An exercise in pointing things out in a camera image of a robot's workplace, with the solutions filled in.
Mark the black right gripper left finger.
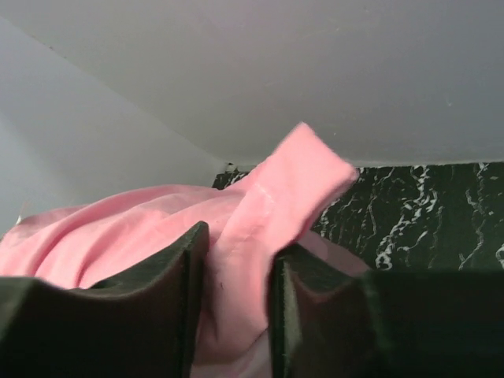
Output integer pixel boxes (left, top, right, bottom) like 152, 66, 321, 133
1, 222, 209, 377

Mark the pink satin pillowcase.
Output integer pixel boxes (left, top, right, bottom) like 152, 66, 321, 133
1, 124, 366, 377

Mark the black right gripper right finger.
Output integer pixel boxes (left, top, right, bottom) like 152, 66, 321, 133
269, 244, 503, 377

